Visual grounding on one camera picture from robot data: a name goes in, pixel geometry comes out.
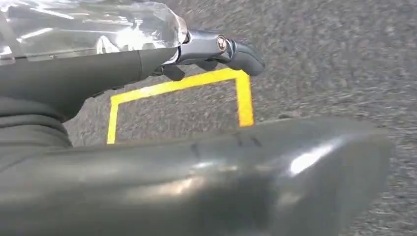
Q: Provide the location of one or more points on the yellow floor tape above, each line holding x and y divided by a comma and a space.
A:
244, 97

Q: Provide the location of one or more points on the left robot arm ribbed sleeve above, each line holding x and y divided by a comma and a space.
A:
29, 136

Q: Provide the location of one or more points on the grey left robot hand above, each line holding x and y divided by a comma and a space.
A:
195, 189

